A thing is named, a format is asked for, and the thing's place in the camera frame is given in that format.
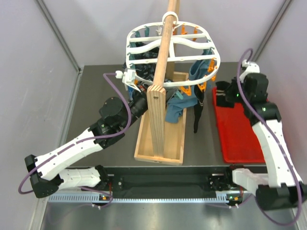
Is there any wooden hanger stand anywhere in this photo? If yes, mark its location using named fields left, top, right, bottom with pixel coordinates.
left=134, top=0, right=188, bottom=166

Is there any red plastic tray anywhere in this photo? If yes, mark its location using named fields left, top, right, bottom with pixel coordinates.
left=212, top=87, right=265, bottom=164

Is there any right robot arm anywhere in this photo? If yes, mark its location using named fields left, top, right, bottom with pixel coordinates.
left=225, top=59, right=307, bottom=211

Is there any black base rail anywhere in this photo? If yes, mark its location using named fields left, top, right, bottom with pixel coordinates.
left=106, top=166, right=233, bottom=199

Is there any blue ribbed sock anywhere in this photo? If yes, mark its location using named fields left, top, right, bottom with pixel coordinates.
left=165, top=59, right=210, bottom=124

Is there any black patterned sock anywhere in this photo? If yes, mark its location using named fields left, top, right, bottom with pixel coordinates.
left=122, top=40, right=178, bottom=108

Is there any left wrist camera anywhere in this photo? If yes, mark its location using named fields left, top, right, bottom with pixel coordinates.
left=115, top=69, right=141, bottom=92

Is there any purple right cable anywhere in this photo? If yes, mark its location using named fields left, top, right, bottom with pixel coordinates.
left=236, top=47, right=305, bottom=226

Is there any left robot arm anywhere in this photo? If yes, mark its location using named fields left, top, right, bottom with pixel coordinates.
left=25, top=91, right=148, bottom=198

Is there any white round clip hanger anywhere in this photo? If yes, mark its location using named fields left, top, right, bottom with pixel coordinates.
left=125, top=11, right=221, bottom=88

